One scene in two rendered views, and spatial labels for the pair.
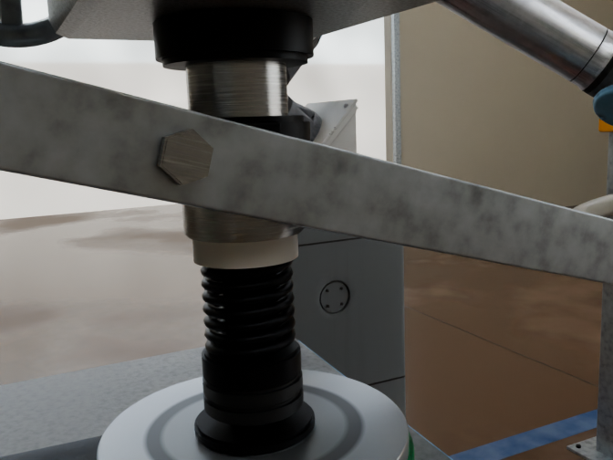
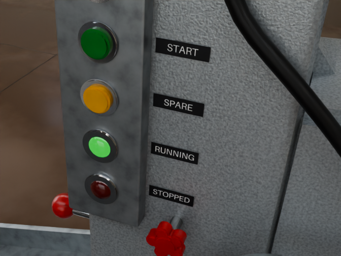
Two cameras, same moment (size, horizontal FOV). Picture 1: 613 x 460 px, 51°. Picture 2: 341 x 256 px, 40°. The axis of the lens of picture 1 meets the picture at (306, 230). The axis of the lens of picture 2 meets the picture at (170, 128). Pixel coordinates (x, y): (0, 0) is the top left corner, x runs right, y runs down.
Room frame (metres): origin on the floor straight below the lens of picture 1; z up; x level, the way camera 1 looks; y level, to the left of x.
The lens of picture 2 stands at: (0.79, 0.33, 1.57)
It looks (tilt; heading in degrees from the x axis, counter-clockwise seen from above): 32 degrees down; 223
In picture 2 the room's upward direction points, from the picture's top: 4 degrees clockwise
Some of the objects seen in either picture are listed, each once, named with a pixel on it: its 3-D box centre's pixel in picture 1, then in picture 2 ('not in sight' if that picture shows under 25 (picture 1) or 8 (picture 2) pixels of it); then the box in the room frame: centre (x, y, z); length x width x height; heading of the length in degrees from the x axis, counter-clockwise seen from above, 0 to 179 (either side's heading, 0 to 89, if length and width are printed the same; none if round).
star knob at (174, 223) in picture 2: not in sight; (170, 231); (0.53, 0.10, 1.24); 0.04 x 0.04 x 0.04; 26
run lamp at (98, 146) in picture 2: not in sight; (100, 146); (0.57, 0.03, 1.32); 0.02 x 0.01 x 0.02; 116
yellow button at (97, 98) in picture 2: not in sight; (98, 98); (0.57, 0.03, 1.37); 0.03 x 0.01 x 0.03; 116
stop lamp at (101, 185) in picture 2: not in sight; (101, 188); (0.57, 0.03, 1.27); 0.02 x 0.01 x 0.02; 116
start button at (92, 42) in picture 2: not in sight; (97, 43); (0.57, 0.03, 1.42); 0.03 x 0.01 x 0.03; 116
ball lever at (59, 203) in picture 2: not in sight; (80, 210); (0.54, -0.04, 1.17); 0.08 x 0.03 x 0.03; 116
